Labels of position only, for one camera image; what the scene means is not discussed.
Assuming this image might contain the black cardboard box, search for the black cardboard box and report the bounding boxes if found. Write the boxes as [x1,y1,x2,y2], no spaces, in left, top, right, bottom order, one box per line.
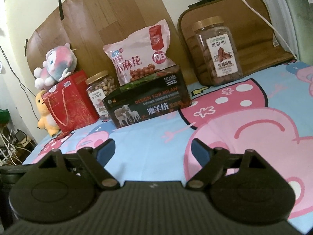
[103,65,192,128]

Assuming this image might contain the green box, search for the green box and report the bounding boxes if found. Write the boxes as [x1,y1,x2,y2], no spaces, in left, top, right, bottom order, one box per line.
[0,109,11,126]

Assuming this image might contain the pink grey plush toy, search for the pink grey plush toy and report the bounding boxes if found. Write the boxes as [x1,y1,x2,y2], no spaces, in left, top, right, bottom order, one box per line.
[33,43,77,91]

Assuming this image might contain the large pecan jar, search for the large pecan jar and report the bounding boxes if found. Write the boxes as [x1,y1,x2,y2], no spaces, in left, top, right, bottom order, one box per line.
[192,16,243,86]

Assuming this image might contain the red gift bag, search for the red gift bag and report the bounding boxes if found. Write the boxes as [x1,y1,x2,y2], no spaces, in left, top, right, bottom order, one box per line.
[42,70,99,134]

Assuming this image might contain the white power cable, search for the white power cable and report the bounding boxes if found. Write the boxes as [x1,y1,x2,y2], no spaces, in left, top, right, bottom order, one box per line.
[217,0,299,61]

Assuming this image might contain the yellow plush toy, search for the yellow plush toy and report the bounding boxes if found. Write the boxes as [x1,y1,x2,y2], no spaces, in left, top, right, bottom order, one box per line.
[36,90,60,137]

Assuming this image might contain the pink white snack bag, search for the pink white snack bag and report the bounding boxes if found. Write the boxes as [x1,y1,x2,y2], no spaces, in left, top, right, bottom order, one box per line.
[103,19,175,85]

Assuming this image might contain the brown seat cushion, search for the brown seat cushion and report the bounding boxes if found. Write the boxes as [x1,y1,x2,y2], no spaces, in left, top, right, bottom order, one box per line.
[178,0,294,86]

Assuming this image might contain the small gold-lid nut jar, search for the small gold-lid nut jar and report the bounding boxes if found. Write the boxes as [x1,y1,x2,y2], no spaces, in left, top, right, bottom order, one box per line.
[85,70,117,120]

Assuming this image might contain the black wall cable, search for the black wall cable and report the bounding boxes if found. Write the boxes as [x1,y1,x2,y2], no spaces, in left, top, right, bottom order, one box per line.
[0,44,40,123]

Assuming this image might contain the wooden headboard panel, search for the wooden headboard panel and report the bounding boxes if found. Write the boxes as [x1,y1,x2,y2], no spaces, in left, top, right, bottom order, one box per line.
[26,0,197,84]

